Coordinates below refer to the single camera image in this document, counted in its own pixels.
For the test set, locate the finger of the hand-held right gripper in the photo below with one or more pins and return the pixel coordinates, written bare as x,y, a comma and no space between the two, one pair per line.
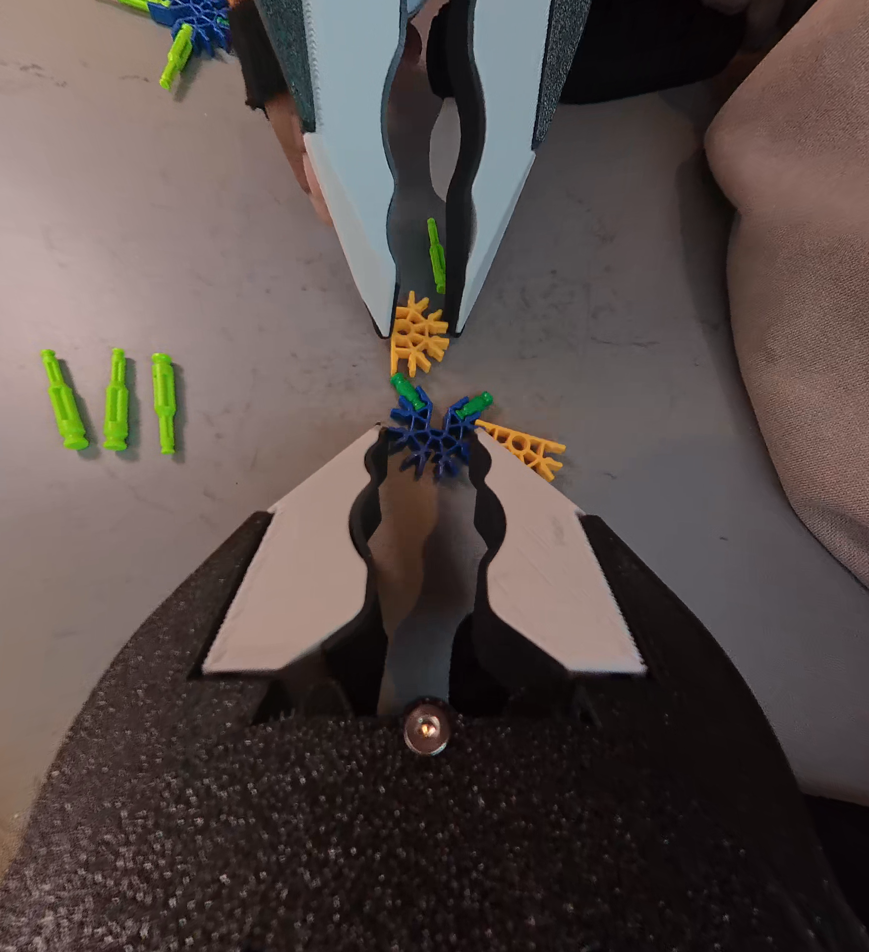
349,149
505,149

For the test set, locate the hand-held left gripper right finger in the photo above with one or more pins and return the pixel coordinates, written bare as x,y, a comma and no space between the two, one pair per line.
553,587

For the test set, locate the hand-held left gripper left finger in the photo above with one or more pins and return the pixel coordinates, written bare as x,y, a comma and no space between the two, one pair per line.
300,587

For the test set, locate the light green toy rod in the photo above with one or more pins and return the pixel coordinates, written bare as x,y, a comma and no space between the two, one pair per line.
62,401
164,401
116,405
436,256

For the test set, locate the yellow toy connector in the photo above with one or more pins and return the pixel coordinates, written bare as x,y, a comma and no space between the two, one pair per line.
416,335
531,450

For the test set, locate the blue toy connector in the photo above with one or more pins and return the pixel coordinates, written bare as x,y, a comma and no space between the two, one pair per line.
434,439

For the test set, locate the dark green short toy rod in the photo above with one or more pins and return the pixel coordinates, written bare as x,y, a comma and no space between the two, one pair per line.
407,390
474,406

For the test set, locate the person's right forearm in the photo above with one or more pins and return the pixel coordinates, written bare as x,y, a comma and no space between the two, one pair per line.
813,89

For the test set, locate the grey desk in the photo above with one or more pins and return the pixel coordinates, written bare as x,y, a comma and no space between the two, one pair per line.
144,223

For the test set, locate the person's right hand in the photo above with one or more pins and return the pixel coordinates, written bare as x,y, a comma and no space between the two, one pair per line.
297,160

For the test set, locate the assembled toy model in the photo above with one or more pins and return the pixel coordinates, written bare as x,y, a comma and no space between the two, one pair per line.
196,22

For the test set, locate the person's beige sweater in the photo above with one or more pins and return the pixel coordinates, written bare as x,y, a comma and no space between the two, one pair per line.
836,409

